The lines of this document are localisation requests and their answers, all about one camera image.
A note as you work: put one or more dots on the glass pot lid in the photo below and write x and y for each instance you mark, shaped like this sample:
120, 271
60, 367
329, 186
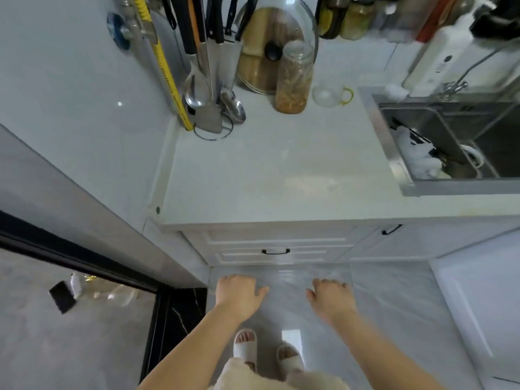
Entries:
273, 50

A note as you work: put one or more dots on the glass jar with pickles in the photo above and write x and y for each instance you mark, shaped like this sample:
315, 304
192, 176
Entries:
292, 85

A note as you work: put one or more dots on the steel spatula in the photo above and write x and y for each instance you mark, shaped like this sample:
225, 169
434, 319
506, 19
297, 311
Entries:
209, 121

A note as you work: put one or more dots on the white cabinet door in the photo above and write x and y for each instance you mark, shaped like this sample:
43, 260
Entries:
426, 243

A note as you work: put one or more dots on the beige skirt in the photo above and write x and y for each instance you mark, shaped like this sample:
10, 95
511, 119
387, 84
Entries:
235, 379

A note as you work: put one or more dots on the white side cabinet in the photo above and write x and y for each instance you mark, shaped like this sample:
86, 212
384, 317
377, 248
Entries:
479, 312

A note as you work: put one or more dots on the chrome faucet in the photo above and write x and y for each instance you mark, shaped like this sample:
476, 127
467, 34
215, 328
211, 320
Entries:
451, 88

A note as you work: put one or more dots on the black framed glass door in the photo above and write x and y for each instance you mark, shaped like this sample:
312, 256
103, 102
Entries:
61, 249

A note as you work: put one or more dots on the white sponge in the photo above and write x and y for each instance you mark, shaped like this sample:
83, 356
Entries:
396, 92

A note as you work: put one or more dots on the stainless steel sink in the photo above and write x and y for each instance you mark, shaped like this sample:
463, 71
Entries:
390, 158

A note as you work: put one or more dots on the person's left hand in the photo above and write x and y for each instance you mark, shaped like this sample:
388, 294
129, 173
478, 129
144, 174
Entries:
235, 296

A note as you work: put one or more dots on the person's right hand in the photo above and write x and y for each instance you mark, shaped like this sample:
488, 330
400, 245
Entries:
333, 302

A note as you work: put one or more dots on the dark glass jar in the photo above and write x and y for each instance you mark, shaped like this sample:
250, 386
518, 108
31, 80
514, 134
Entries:
331, 20

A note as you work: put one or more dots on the gas valve blue disc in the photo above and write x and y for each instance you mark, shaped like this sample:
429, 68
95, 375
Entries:
115, 34

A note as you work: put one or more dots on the white countertop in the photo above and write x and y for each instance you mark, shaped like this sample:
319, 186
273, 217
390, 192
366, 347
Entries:
284, 166

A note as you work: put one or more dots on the yellow glass jar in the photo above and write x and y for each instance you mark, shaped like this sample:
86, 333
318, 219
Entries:
357, 22

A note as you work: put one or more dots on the clear plastic container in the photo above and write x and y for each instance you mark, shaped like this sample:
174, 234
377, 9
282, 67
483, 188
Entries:
398, 20

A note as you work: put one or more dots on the wooden cutting board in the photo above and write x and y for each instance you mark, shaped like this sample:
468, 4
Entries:
252, 69

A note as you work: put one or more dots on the cluster of clear bottles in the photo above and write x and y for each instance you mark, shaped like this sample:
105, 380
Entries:
105, 294

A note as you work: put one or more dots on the white plastic bag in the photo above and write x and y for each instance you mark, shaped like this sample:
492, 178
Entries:
418, 158

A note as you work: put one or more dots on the black marble door sill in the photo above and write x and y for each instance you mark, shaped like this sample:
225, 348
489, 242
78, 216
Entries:
183, 320

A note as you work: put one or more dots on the small black object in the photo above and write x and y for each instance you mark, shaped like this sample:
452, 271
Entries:
63, 298

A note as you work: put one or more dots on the person's left forearm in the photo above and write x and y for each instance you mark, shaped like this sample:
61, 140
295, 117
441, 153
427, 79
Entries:
191, 353

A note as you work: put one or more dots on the white panelled drawer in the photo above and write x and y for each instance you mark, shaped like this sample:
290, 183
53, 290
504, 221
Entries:
243, 259

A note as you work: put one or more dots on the person's right forearm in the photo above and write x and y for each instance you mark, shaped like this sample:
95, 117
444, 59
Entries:
386, 353

